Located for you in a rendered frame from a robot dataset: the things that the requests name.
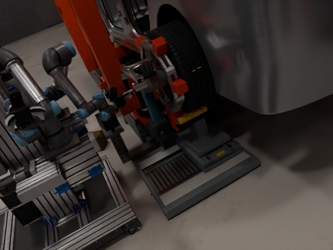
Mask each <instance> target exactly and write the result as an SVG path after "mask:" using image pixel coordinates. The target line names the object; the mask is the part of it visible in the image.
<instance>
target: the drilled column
mask: <svg viewBox="0 0 333 250"><path fill-rule="evenodd" d="M110 139H111V141H112V143H113V145H114V147H115V149H116V151H117V153H118V155H119V157H120V159H121V161H122V163H123V164H125V163H126V162H128V161H130V160H131V159H130V157H129V155H128V153H127V152H128V150H127V148H126V145H125V143H124V141H123V139H122V137H121V135H120V134H118V135H116V136H114V137H112V138H110Z"/></svg>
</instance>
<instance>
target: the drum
mask: <svg viewBox="0 0 333 250"><path fill-rule="evenodd" d="M154 70H155V69H154ZM154 70H153V71H154ZM155 71H156V70H155ZM156 72H157V74H156V75H154V76H152V77H149V78H147V79H146V81H147V84H148V87H146V88H144V89H141V90H140V91H141V92H142V94H144V95H145V94H147V93H149V92H150V93H151V92H153V91H155V90H157V89H159V88H161V87H163V86H165V85H166V83H168V79H167V76H166V74H165V72H164V70H163V69H161V70H157V71H156Z"/></svg>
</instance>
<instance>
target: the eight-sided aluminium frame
mask: <svg viewBox="0 0 333 250"><path fill-rule="evenodd" d="M144 48H146V49H149V50H150V51H152V53H153V54H154V56H155V57H156V59H157V60H158V62H159V64H160V65H161V67H162V68H163V70H164V72H165V74H166V76H167V79H168V82H169V85H170V88H171V91H172V94H173V98H174V101H172V100H171V99H170V98H169V97H168V96H167V94H166V93H165V91H164V90H163V88H162V87H161V88H159V89H160V91H161V93H162V94H163V96H164V98H163V97H162V96H161V94H160V92H159V91H158V89H157V90H155V92H156V94H157V96H158V97H159V99H160V101H161V103H162V104H163V105H164V107H166V108H168V109H169V110H170V111H171V112H172V113H174V114H176V113H178V112H180V111H181V110H182V106H183V102H184V100H185V99H184V94H182V95H178V94H176V93H174V91H173V88H172V85H171V83H172V82H173V80H172V77H171V75H172V76H173V78H174V81H176V80H178V77H177V74H176V73H177V72H176V70H175V68H174V65H173V64H172V63H171V61H170V60H169V58H168V57H167V55H166V54H163V55H161V56H162V57H163V59H164V60H165V62H166V63H167V65H168V67H167V66H166V65H165V63H164V62H163V60H162V58H161V57H160V56H158V57H157V55H156V54H155V52H154V51H153V47H152V40H150V39H146V40H143V41H141V42H140V51H141V60H144V59H146V57H147V55H146V52H145V49H144ZM169 103H170V104H171V105H170V104H169Z"/></svg>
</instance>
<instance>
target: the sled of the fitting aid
mask: <svg viewBox="0 0 333 250"><path fill-rule="evenodd" d="M176 143H177V146H178V147H179V148H180V149H181V150H182V151H183V152H184V153H185V154H186V155H187V156H188V157H189V158H190V159H191V160H192V161H193V162H194V163H195V164H196V165H197V166H198V167H199V168H200V169H201V170H202V171H203V172H204V173H205V172H207V171H208V170H210V169H212V168H214V167H215V166H217V165H219V164H221V163H222V162H224V161H226V160H228V159H229V158H231V157H233V156H235V155H236V154H238V153H240V152H242V149H241V145H240V143H238V142H237V141H235V140H234V139H233V138H231V137H230V140H229V141H228V142H226V143H224V144H222V145H220V146H219V147H217V148H215V149H213V150H211V151H210V152H208V153H206V154H204V155H202V156H201V157H199V156H198V155H197V154H196V153H195V152H194V151H192V150H191V149H190V148H189V147H188V146H187V145H186V144H185V143H184V142H183V141H182V140H181V139H180V138H178V139H176Z"/></svg>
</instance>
